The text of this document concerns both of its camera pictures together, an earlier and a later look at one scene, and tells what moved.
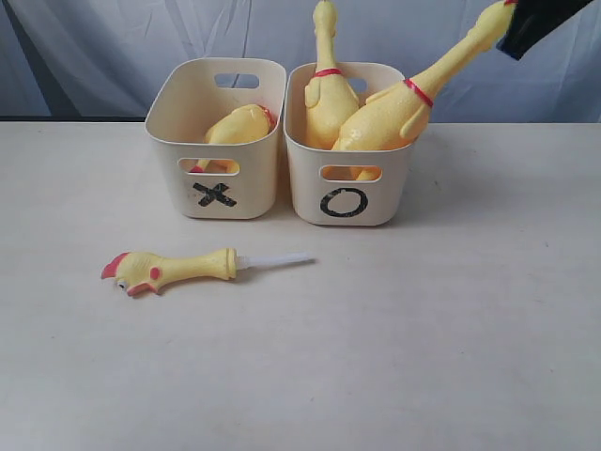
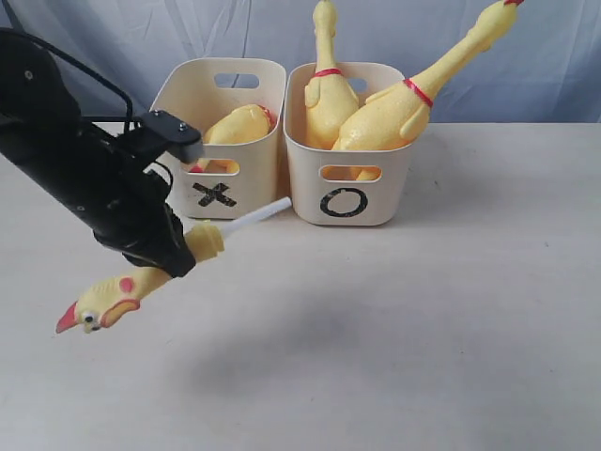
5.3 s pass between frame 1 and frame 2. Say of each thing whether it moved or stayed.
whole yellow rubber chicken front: stayed
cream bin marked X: stayed
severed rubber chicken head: moved
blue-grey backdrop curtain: stayed
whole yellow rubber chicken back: stayed
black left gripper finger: moved
